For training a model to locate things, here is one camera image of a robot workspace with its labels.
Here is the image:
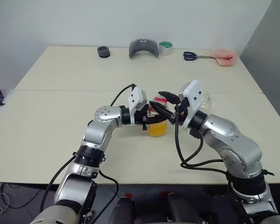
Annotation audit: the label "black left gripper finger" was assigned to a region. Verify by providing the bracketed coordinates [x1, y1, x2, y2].
[146, 116, 168, 125]

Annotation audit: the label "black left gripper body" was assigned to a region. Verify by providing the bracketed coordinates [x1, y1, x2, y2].
[134, 104, 151, 131]

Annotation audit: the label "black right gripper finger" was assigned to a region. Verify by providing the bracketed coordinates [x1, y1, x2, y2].
[158, 91, 182, 105]
[149, 100, 176, 123]

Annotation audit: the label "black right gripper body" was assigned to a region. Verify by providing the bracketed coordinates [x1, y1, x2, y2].
[174, 98, 190, 126]

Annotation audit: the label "clear bottle with orange juice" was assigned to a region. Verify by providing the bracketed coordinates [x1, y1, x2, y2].
[147, 96, 170, 138]

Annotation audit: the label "silver tape roll green core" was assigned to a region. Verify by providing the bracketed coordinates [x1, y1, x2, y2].
[158, 41, 173, 56]

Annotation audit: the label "pink fluffy cloth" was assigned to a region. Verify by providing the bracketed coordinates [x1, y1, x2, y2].
[210, 48, 238, 67]

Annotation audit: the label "black round container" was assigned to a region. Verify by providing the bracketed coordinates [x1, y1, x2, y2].
[97, 46, 111, 58]

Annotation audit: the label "dark rounded shape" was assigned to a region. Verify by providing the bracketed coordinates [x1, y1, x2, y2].
[167, 192, 201, 224]
[114, 197, 135, 224]

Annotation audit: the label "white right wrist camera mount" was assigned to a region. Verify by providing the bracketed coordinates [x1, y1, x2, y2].
[178, 80, 207, 130]

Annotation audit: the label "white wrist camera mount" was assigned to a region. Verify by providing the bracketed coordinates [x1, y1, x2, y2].
[127, 87, 147, 126]
[178, 80, 207, 130]

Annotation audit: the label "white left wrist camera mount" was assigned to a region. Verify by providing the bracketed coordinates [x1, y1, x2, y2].
[127, 87, 147, 126]

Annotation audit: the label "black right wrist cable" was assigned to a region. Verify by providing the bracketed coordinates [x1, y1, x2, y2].
[174, 114, 229, 175]

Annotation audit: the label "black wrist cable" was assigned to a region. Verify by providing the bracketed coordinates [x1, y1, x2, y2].
[110, 83, 137, 107]
[174, 114, 229, 175]

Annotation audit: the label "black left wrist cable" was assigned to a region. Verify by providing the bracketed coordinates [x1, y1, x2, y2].
[110, 83, 137, 107]

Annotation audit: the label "blue handled scissors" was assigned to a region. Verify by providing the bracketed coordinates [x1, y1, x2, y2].
[183, 51, 213, 62]

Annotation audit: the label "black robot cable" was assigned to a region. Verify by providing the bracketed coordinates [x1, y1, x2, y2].
[39, 155, 76, 212]
[92, 171, 119, 224]

